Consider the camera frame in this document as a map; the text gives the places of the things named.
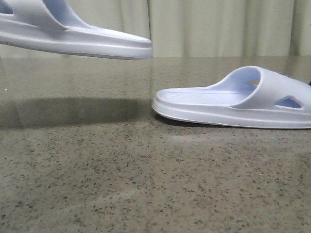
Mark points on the light blue slipper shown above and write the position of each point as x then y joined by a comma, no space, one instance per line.
53,26
249,96

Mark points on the pale green curtain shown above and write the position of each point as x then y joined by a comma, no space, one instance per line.
199,28

